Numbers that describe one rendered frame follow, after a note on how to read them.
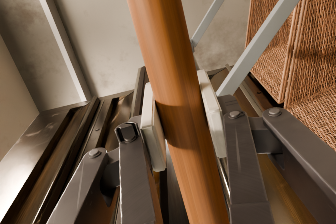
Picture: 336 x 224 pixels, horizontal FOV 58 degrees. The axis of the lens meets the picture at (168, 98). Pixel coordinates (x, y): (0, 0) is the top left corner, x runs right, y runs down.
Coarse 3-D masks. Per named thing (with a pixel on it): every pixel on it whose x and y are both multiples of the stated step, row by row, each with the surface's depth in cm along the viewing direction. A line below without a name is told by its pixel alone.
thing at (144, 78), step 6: (144, 66) 168; (144, 72) 159; (144, 78) 152; (144, 84) 146; (138, 90) 137; (144, 90) 141; (138, 96) 131; (138, 102) 125; (138, 108) 119; (138, 114) 114; (156, 174) 106; (156, 180) 103; (156, 186) 100; (120, 204) 72; (120, 210) 70; (120, 216) 68; (120, 222) 67
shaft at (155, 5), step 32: (128, 0) 16; (160, 0) 16; (160, 32) 16; (160, 64) 17; (192, 64) 18; (160, 96) 18; (192, 96) 18; (192, 128) 19; (192, 160) 20; (192, 192) 21
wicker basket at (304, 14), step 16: (304, 0) 99; (304, 16) 101; (320, 16) 102; (304, 32) 104; (320, 32) 104; (320, 48) 106; (304, 64) 108; (320, 64) 108; (288, 80) 111; (304, 80) 111; (320, 80) 110; (288, 96) 113; (304, 96) 113; (320, 96) 110; (304, 112) 107; (320, 112) 103; (320, 128) 96
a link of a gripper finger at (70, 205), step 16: (96, 160) 15; (80, 176) 14; (96, 176) 14; (64, 192) 13; (80, 192) 13; (96, 192) 13; (112, 192) 15; (64, 208) 12; (80, 208) 12; (96, 208) 13; (112, 208) 15
